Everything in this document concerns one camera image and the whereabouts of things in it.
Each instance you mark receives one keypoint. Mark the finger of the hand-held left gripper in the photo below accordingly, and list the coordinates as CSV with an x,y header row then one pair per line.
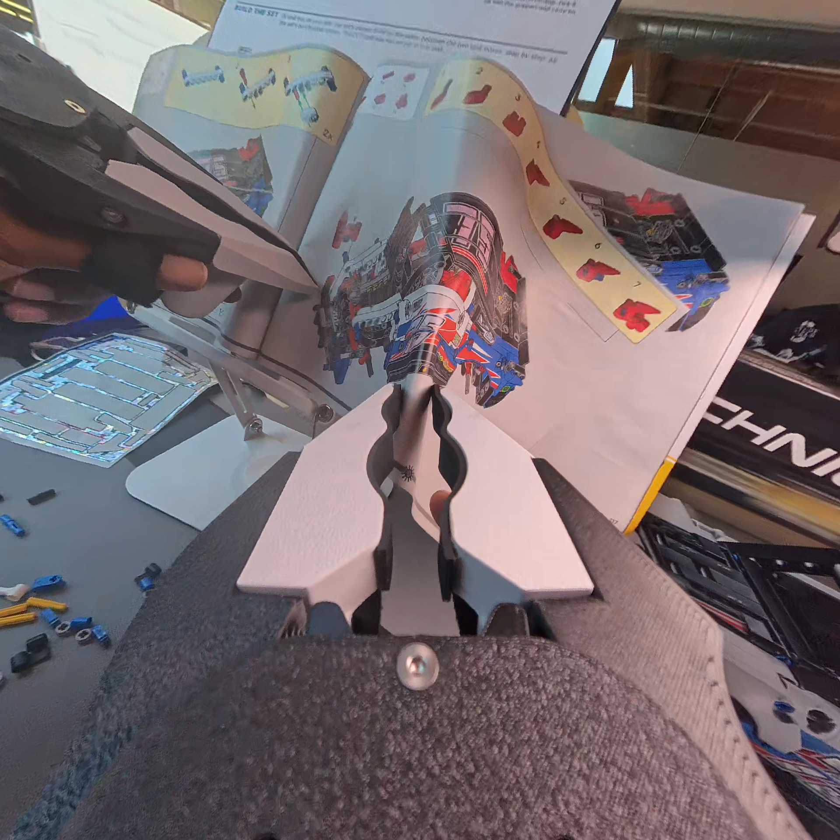
x,y
216,197
262,262

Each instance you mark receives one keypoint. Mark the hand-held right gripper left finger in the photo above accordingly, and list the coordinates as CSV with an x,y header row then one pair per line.
x,y
315,525

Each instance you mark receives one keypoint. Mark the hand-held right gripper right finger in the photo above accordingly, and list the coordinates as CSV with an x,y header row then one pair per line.
x,y
518,531

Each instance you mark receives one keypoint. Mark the building instruction booklet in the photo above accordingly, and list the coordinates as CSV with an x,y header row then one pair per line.
x,y
590,394

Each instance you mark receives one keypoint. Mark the person's left hand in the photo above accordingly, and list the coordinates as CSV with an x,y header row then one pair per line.
x,y
39,256

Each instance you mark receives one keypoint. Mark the white book stand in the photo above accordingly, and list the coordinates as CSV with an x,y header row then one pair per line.
x,y
197,485

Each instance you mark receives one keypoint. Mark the holographic sticker sheet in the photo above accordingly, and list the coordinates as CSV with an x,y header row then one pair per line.
x,y
98,394

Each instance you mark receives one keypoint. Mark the white printed paper sheet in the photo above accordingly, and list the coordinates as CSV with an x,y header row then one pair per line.
x,y
394,26

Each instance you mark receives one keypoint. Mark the race car set box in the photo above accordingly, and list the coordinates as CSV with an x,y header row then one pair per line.
x,y
774,446

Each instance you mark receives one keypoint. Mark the scattered small brick parts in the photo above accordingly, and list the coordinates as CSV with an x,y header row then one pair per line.
x,y
33,607

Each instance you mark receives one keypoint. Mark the black printed cloth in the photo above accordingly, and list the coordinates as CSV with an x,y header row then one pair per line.
x,y
800,334

